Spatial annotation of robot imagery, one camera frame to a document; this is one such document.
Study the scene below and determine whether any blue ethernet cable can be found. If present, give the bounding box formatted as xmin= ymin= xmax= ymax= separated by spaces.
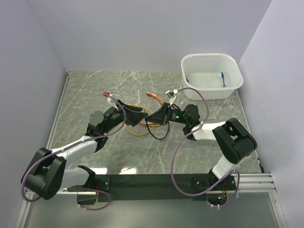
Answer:
xmin=185 ymin=72 xmax=228 ymax=88

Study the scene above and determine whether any red ethernet cable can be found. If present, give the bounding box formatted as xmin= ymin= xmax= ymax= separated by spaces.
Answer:
xmin=140 ymin=93 xmax=162 ymax=126

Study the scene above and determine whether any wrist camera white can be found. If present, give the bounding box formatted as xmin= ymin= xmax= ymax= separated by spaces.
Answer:
xmin=103 ymin=91 xmax=119 ymax=109
xmin=165 ymin=89 xmax=178 ymax=105

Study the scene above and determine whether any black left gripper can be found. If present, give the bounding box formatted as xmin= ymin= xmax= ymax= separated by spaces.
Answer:
xmin=101 ymin=99 xmax=148 ymax=133

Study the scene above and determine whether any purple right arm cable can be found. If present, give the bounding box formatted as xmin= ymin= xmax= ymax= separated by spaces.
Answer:
xmin=170 ymin=87 xmax=240 ymax=209

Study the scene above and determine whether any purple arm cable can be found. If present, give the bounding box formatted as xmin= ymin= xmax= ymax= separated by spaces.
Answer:
xmin=170 ymin=87 xmax=240 ymax=209
xmin=21 ymin=94 xmax=128 ymax=211

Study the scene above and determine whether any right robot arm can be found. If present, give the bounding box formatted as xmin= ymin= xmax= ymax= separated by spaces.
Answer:
xmin=145 ymin=103 xmax=257 ymax=190

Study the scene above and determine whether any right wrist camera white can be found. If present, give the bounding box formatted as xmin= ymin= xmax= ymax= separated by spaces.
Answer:
xmin=165 ymin=89 xmax=178 ymax=105

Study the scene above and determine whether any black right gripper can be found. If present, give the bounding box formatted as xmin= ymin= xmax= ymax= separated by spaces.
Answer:
xmin=145 ymin=102 xmax=190 ymax=126

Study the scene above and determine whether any white plastic basin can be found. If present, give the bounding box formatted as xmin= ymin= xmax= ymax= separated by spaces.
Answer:
xmin=180 ymin=53 xmax=244 ymax=100

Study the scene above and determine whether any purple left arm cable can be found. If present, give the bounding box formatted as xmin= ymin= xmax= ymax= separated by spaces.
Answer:
xmin=21 ymin=94 xmax=128 ymax=211

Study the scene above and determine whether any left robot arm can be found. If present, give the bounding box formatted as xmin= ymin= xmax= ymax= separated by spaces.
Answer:
xmin=21 ymin=100 xmax=148 ymax=200

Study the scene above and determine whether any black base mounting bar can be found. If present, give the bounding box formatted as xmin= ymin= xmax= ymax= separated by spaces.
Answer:
xmin=66 ymin=173 xmax=238 ymax=205

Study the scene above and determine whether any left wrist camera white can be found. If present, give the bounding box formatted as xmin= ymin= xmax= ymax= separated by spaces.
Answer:
xmin=103 ymin=91 xmax=119 ymax=109

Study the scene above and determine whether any black power cable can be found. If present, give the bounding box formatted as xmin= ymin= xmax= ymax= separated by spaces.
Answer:
xmin=145 ymin=121 xmax=170 ymax=141

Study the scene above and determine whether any orange ethernet cable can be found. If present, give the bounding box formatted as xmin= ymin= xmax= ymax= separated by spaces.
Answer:
xmin=124 ymin=94 xmax=167 ymax=137

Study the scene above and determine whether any aluminium frame rail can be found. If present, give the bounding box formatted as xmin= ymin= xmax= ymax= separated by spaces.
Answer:
xmin=23 ymin=173 xmax=276 ymax=198

